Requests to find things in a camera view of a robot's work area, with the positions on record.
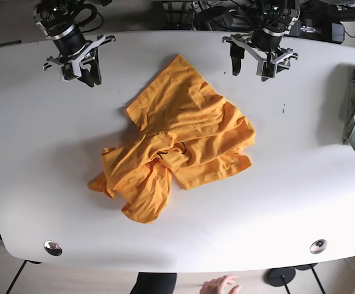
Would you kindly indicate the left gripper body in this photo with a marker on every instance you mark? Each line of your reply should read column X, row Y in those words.
column 264, row 47

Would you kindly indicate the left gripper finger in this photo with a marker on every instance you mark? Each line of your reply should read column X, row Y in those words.
column 286, row 59
column 238, row 39

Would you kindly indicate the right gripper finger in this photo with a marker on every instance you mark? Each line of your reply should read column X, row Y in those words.
column 105, row 39
column 51, row 61

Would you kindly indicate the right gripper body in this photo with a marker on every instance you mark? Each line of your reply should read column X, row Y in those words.
column 73, row 48

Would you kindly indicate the orange T-shirt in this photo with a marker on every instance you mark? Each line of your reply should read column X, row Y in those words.
column 187, row 131

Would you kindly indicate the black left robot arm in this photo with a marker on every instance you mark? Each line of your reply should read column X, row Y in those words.
column 270, row 21

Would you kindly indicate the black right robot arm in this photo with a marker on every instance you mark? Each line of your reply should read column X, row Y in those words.
column 62, row 23

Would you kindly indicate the person's bare hand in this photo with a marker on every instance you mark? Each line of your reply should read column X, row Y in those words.
column 221, row 285

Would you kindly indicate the right black floor stand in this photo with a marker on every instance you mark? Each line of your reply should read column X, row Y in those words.
column 311, row 268

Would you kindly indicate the black floor stand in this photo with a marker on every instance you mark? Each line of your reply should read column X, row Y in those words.
column 311, row 268
column 280, row 277

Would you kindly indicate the left black floor stand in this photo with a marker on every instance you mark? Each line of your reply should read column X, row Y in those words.
column 280, row 277

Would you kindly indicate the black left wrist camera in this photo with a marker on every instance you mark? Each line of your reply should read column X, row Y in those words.
column 237, row 54

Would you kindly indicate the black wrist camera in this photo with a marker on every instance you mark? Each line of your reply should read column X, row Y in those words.
column 90, row 70
column 237, row 54

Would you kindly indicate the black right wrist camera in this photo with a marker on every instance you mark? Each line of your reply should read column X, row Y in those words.
column 90, row 70

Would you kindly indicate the table cable grommet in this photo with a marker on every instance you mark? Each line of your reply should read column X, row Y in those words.
column 53, row 248
column 318, row 246

